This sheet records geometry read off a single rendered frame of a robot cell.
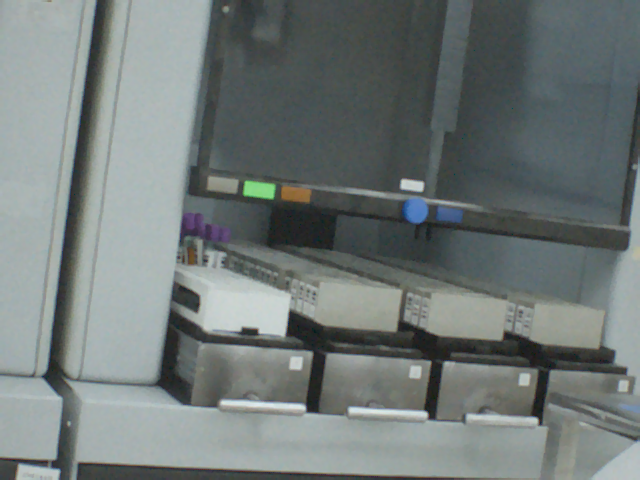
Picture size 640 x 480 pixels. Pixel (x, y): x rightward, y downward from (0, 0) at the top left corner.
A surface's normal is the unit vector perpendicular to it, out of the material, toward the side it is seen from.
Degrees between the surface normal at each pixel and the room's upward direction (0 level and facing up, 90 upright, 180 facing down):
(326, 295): 90
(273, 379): 90
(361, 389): 90
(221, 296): 90
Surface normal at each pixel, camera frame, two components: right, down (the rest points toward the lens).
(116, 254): 0.38, 0.11
